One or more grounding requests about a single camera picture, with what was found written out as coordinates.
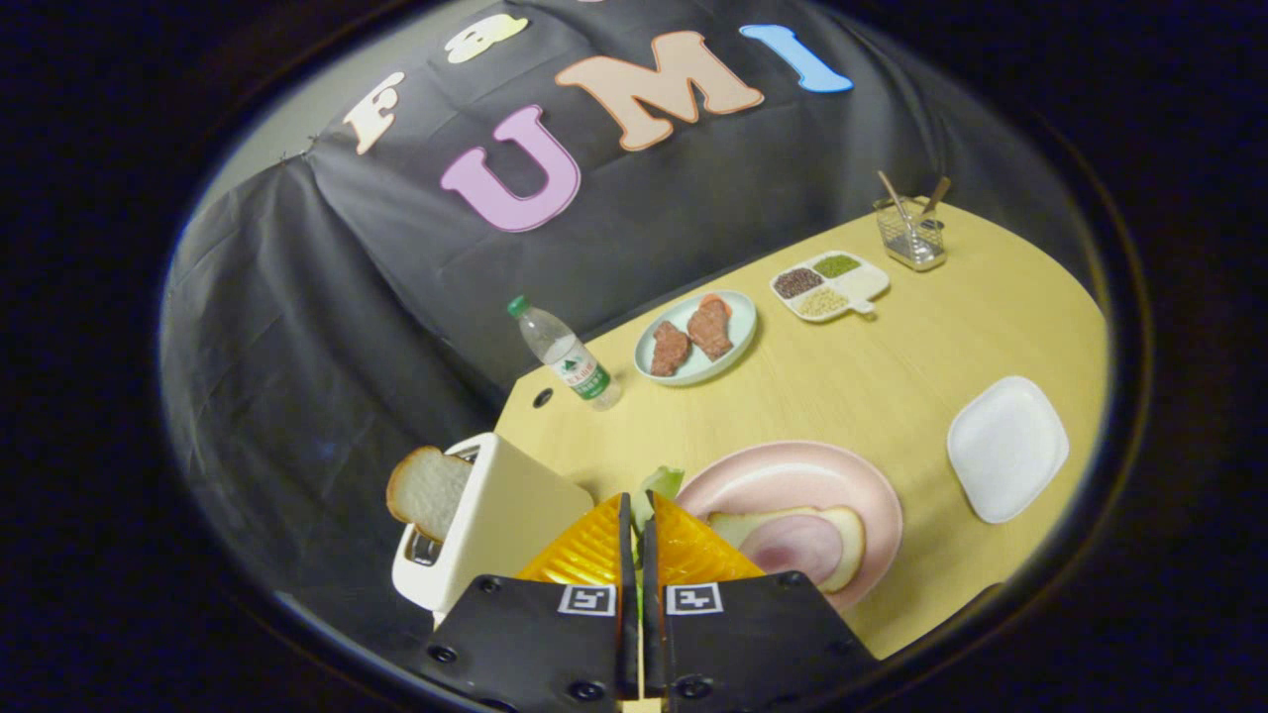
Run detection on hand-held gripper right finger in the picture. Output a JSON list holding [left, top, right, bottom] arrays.
[[642, 490, 881, 713]]

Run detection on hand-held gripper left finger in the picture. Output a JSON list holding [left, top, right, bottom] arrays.
[[411, 492, 640, 713]]

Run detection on green lettuce leaf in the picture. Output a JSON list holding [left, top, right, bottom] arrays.
[[630, 466, 686, 595]]

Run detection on toast bread slice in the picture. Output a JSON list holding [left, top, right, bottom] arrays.
[[386, 446, 475, 543]]

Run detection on pink ham slice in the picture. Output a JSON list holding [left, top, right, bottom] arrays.
[[740, 513, 845, 585]]

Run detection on white toaster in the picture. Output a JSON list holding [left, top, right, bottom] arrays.
[[392, 433, 595, 627]]

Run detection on ham-topped bread slice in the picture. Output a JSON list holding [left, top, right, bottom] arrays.
[[708, 505, 866, 593]]

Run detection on pink round plate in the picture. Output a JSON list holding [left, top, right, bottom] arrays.
[[676, 441, 904, 612]]

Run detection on clear water bottle green cap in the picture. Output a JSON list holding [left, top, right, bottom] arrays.
[[507, 295, 623, 412]]

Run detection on brown meat piece orange end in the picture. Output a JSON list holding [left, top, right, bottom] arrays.
[[687, 294, 735, 360]]

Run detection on white square plate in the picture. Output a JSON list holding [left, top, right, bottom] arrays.
[[946, 375, 1071, 524]]

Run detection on light blue round plate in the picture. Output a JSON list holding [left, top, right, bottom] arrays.
[[634, 289, 758, 387]]

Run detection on white divided dish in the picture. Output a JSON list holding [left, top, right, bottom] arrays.
[[771, 251, 891, 324]]

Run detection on black backdrop cloth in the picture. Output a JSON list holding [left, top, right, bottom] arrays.
[[158, 0, 1096, 650]]

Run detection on wire mesh utensil holder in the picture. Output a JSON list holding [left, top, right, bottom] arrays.
[[874, 195, 948, 271]]

